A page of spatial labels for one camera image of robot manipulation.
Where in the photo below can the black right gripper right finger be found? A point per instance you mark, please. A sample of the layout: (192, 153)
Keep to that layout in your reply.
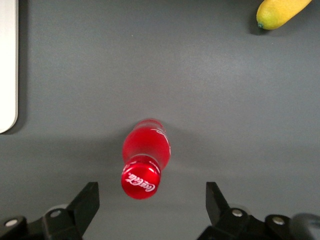
(225, 217)

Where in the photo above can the red coke bottle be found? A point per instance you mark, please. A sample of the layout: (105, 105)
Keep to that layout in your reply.
(147, 150)

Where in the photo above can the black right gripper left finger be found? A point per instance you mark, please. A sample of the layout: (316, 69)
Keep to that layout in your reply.
(75, 215)

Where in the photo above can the yellow lemon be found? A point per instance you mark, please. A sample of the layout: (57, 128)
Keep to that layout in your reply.
(280, 12)

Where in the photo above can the beige plastic tray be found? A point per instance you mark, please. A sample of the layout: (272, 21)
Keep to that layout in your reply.
(7, 62)

